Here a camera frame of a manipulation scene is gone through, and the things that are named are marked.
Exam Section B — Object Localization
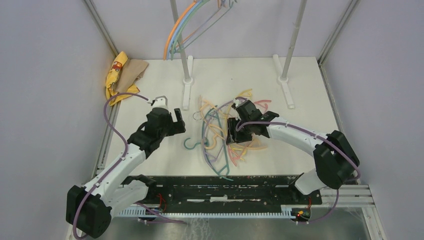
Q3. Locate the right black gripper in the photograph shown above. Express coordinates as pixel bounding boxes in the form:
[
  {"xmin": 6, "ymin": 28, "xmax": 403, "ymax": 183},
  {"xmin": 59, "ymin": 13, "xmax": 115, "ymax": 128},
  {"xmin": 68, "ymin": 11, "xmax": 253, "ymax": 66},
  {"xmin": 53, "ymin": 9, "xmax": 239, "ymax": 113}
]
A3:
[{"xmin": 225, "ymin": 117, "xmax": 253, "ymax": 145}]

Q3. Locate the yellow hanger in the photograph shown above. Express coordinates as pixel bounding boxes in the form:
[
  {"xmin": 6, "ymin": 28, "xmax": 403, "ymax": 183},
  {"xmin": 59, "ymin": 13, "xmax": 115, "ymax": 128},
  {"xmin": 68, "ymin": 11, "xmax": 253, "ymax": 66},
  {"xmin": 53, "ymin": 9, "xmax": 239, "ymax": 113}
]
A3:
[{"xmin": 225, "ymin": 88, "xmax": 272, "ymax": 167}]

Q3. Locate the pink red hanger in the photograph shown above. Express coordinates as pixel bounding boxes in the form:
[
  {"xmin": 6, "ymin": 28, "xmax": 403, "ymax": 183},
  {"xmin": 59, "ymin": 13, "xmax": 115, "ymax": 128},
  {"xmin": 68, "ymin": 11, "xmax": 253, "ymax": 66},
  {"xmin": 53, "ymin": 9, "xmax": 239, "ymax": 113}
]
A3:
[{"xmin": 225, "ymin": 116, "xmax": 268, "ymax": 167}]

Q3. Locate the purple hanger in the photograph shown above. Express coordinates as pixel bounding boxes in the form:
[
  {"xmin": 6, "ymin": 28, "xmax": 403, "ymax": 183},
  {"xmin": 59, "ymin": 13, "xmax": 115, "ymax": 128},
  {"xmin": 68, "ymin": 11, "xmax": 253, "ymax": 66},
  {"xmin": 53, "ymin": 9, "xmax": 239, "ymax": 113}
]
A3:
[{"xmin": 201, "ymin": 96, "xmax": 248, "ymax": 168}]

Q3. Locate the light blue hanger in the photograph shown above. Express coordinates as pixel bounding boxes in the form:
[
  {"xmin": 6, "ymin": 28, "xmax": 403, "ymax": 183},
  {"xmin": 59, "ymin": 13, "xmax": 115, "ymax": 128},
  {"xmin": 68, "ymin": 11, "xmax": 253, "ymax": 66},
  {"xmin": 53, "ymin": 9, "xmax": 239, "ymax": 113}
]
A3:
[{"xmin": 166, "ymin": 0, "xmax": 229, "ymax": 61}]

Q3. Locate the sage green hanger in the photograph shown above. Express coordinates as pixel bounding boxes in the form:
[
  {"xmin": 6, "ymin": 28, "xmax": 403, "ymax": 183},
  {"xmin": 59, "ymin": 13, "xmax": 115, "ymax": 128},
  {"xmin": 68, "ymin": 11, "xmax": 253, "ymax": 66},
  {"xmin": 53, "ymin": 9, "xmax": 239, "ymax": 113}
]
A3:
[{"xmin": 170, "ymin": 0, "xmax": 239, "ymax": 61}]

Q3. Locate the orange hanger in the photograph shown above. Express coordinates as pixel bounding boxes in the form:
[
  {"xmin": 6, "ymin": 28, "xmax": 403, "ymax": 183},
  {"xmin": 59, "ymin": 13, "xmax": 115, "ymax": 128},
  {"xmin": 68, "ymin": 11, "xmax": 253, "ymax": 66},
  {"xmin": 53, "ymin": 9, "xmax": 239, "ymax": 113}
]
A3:
[{"xmin": 162, "ymin": 0, "xmax": 201, "ymax": 61}]

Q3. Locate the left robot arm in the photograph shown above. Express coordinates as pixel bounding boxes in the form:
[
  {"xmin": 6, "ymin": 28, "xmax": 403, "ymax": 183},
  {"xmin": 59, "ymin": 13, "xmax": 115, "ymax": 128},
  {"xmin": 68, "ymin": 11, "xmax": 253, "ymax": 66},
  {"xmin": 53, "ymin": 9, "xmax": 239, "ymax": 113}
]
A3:
[{"xmin": 65, "ymin": 106, "xmax": 186, "ymax": 238}]

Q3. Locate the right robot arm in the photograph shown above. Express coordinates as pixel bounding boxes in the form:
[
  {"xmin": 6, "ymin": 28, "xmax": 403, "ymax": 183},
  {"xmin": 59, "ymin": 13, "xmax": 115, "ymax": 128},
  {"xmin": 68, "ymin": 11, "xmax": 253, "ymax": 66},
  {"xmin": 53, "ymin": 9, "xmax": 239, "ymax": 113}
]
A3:
[{"xmin": 226, "ymin": 97, "xmax": 361, "ymax": 204}]

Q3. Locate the peach beige hanger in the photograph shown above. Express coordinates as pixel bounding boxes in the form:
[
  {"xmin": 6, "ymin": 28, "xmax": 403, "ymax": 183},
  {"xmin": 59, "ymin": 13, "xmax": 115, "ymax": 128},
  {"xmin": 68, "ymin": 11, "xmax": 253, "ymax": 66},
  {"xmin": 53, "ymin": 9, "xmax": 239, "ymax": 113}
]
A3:
[{"xmin": 198, "ymin": 95, "xmax": 263, "ymax": 154}]

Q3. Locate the teal hanger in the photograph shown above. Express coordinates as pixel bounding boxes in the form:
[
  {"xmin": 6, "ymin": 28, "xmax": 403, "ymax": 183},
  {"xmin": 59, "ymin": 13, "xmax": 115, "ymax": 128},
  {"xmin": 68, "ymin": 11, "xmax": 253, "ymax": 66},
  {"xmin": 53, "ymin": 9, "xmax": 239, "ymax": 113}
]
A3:
[{"xmin": 183, "ymin": 109, "xmax": 233, "ymax": 181}]

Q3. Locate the left white rack foot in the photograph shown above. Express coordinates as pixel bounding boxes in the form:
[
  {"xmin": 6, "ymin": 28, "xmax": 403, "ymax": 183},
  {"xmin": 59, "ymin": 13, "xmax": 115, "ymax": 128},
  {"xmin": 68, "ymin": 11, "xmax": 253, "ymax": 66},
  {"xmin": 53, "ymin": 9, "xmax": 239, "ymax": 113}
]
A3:
[{"xmin": 182, "ymin": 55, "xmax": 194, "ymax": 111}]

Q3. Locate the white rack foot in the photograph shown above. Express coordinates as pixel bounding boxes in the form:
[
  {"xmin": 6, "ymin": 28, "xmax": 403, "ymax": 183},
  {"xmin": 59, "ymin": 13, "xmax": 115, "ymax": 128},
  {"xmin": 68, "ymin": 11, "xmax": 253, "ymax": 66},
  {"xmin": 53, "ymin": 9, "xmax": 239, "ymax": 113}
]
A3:
[
  {"xmin": 182, "ymin": 55, "xmax": 194, "ymax": 111},
  {"xmin": 272, "ymin": 54, "xmax": 295, "ymax": 109}
]

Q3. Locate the beige cloth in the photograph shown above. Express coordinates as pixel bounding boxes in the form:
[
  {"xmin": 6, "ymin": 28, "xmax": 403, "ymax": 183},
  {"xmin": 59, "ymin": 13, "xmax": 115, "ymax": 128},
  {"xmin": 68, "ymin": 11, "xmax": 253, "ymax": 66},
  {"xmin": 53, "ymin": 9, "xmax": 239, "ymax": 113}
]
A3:
[{"xmin": 114, "ymin": 59, "xmax": 149, "ymax": 93}]

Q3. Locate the right white rack foot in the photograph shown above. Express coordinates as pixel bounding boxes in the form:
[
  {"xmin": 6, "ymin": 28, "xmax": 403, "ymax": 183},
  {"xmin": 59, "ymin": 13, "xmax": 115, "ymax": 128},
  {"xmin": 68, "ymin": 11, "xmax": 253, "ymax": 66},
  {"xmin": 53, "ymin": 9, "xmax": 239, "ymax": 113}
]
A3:
[{"xmin": 272, "ymin": 54, "xmax": 295, "ymax": 109}]

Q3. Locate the yellow cloth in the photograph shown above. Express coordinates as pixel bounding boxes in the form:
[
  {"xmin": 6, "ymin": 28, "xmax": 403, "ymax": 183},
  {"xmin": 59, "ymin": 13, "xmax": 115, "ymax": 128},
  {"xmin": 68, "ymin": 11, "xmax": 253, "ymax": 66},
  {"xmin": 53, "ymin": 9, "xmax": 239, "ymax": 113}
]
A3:
[{"xmin": 105, "ymin": 51, "xmax": 135, "ymax": 107}]

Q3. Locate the right grey rack pole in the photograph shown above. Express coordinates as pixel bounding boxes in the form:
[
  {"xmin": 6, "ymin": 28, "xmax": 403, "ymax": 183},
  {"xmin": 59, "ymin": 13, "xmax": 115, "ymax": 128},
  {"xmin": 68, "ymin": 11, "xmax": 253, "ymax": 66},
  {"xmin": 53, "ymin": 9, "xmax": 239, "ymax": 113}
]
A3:
[{"xmin": 279, "ymin": 0, "xmax": 308, "ymax": 82}]

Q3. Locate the grey rack pole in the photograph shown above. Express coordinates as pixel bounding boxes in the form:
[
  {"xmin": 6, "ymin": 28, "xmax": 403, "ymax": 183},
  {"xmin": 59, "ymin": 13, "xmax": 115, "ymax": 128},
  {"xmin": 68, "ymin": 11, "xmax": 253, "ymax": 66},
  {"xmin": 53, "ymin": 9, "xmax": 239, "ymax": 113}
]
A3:
[
  {"xmin": 279, "ymin": 0, "xmax": 308, "ymax": 82},
  {"xmin": 169, "ymin": 0, "xmax": 194, "ymax": 83}
]

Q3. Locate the left grey rack pole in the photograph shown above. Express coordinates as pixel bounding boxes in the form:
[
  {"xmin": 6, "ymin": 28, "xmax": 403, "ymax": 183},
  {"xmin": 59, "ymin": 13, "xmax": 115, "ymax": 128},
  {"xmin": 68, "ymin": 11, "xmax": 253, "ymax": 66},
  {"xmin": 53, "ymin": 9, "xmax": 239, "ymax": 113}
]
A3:
[{"xmin": 169, "ymin": 0, "xmax": 194, "ymax": 83}]

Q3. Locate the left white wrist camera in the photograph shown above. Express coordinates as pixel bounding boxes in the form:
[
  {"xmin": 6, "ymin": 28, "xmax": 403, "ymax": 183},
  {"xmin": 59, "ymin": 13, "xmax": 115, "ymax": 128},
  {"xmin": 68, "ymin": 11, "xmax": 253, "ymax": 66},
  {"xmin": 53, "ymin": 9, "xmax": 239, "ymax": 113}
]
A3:
[{"xmin": 147, "ymin": 95, "xmax": 169, "ymax": 111}]

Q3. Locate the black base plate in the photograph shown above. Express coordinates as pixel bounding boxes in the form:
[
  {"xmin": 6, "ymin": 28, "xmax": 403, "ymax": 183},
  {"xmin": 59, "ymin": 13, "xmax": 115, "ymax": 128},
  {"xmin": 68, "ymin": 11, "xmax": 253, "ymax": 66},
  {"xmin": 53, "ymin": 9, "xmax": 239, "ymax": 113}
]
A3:
[{"xmin": 122, "ymin": 175, "xmax": 323, "ymax": 214}]

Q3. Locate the left aluminium frame rail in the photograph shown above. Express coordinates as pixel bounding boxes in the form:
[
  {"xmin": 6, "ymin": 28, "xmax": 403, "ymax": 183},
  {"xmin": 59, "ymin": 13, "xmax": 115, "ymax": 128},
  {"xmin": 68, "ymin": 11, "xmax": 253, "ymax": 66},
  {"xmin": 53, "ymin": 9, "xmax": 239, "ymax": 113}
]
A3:
[{"xmin": 66, "ymin": 0, "xmax": 121, "ymax": 240}]

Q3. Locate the aluminium frame rail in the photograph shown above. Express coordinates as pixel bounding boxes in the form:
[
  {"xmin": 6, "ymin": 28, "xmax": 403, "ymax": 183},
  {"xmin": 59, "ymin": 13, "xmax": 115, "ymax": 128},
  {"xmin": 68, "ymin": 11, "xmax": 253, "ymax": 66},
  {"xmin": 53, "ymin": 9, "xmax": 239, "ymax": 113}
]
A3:
[
  {"xmin": 317, "ymin": 0, "xmax": 380, "ymax": 240},
  {"xmin": 66, "ymin": 0, "xmax": 121, "ymax": 240}
]

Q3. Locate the white slotted cable duct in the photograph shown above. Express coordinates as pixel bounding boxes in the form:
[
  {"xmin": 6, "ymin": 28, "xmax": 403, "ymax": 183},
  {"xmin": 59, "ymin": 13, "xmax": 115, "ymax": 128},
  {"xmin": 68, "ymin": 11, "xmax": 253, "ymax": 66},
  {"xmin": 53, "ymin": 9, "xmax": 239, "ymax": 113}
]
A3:
[{"xmin": 116, "ymin": 204, "xmax": 296, "ymax": 220}]

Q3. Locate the right aluminium frame rail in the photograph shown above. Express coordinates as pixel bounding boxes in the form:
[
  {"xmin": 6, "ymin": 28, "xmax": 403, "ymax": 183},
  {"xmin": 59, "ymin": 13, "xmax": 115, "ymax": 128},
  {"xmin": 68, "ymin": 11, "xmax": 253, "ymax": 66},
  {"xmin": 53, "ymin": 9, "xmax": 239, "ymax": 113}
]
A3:
[{"xmin": 317, "ymin": 0, "xmax": 380, "ymax": 240}]

